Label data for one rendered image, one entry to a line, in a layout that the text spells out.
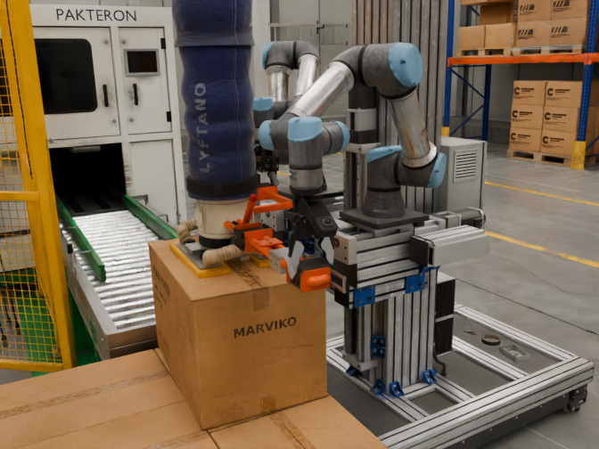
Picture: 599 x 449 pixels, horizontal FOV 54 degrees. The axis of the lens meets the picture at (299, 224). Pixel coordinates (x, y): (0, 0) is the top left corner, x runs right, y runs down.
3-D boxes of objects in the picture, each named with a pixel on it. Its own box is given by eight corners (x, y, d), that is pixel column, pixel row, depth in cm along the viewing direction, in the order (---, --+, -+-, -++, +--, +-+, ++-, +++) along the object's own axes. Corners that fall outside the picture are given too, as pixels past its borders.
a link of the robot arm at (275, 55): (291, 160, 236) (296, 35, 247) (254, 160, 238) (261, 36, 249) (295, 168, 248) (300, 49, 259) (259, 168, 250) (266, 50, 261)
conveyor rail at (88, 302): (45, 236, 420) (42, 210, 415) (53, 235, 422) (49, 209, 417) (110, 381, 223) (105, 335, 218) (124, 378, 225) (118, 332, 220)
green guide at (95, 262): (47, 215, 418) (45, 202, 415) (63, 213, 422) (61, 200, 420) (84, 284, 281) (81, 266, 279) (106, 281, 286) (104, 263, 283)
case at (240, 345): (157, 345, 220) (148, 241, 210) (258, 323, 236) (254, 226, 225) (201, 431, 167) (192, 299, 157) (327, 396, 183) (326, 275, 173)
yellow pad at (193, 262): (169, 248, 202) (168, 234, 200) (198, 244, 206) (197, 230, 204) (199, 280, 172) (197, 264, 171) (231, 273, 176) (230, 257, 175)
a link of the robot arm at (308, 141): (330, 116, 132) (310, 119, 125) (331, 165, 134) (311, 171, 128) (300, 115, 136) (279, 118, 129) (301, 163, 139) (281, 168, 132)
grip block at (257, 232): (233, 245, 170) (232, 225, 169) (264, 240, 174) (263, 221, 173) (242, 253, 163) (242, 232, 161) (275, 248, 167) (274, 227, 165)
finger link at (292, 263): (283, 273, 140) (296, 236, 140) (294, 281, 135) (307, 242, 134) (272, 270, 139) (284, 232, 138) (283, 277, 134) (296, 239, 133)
